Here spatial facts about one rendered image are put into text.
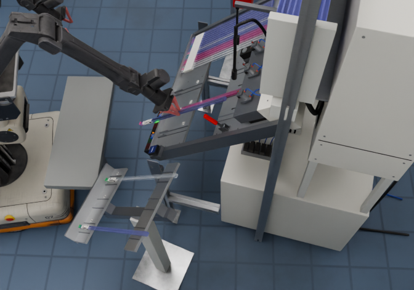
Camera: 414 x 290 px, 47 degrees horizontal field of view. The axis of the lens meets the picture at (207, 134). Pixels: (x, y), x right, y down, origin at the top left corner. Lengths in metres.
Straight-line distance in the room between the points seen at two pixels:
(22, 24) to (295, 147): 1.28
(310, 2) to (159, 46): 2.33
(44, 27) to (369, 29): 0.91
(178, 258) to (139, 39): 1.55
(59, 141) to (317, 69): 1.43
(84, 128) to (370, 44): 1.52
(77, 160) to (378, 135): 1.35
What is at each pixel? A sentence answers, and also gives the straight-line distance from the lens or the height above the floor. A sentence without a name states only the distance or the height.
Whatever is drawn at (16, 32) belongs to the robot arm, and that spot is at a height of 1.53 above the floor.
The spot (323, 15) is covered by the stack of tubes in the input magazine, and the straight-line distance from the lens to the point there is 1.26.
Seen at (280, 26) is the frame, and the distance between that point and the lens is 1.18.
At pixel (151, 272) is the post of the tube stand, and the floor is 0.01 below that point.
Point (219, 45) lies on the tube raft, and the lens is 2.17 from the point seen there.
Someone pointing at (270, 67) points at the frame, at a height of 1.52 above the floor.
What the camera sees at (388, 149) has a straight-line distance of 1.62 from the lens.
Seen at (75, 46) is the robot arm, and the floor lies 1.41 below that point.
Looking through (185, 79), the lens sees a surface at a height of 0.75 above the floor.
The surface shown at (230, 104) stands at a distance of 1.84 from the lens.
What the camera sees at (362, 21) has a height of 1.72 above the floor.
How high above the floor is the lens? 2.57
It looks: 62 degrees down
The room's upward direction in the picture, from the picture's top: 4 degrees counter-clockwise
